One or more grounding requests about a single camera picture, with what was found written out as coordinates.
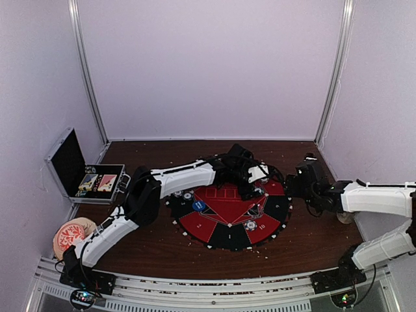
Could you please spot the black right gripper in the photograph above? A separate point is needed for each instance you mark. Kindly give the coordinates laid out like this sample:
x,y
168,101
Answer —
x,y
294,191

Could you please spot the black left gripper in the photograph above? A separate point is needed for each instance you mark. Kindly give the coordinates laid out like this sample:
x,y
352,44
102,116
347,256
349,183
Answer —
x,y
244,192

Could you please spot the green poker chip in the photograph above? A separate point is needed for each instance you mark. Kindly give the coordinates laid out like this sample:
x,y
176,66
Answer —
x,y
188,196

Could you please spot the blue orange poker chip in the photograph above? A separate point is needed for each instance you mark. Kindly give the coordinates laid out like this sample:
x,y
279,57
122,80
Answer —
x,y
250,225

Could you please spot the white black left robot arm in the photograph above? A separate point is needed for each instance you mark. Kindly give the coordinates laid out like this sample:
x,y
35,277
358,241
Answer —
x,y
142,202

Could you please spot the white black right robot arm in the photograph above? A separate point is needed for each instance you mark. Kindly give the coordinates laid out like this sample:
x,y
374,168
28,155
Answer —
x,y
352,197

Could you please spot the beige ceramic mug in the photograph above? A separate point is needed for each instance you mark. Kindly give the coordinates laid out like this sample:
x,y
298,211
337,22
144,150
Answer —
x,y
345,217

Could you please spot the clear dealer button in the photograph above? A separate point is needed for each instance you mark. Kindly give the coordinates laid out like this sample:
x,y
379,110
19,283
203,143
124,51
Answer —
x,y
255,211

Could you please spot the blue small blind button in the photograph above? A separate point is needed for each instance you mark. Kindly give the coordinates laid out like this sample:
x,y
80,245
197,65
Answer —
x,y
199,206

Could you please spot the round red black poker mat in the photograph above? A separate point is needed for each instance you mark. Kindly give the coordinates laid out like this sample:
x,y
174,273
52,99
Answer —
x,y
221,224

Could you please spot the red playing card box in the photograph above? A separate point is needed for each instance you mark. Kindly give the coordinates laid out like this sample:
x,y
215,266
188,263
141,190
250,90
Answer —
x,y
107,182

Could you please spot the aluminium poker case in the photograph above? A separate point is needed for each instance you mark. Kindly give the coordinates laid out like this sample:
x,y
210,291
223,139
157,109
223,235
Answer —
x,y
80,182

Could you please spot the yellow playing card box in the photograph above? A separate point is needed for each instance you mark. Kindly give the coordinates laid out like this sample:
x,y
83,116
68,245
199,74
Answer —
x,y
88,182

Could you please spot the beige red patterned bowl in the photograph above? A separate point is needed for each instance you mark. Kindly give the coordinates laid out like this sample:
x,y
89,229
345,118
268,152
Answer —
x,y
72,232

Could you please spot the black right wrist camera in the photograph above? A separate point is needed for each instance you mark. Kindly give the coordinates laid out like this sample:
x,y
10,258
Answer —
x,y
310,170

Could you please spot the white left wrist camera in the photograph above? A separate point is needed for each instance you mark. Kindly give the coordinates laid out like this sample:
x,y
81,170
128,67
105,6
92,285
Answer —
x,y
257,172

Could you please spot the aluminium front rail base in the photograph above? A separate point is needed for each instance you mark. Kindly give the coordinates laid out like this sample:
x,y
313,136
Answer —
x,y
293,292

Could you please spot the right aluminium frame post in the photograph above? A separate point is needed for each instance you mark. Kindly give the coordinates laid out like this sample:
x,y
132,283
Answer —
x,y
338,65

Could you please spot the aluminium frame post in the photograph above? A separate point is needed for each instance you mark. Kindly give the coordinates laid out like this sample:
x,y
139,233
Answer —
x,y
338,65
85,70

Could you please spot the left aluminium frame post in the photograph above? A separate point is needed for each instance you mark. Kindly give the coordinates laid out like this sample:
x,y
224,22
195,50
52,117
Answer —
x,y
85,70

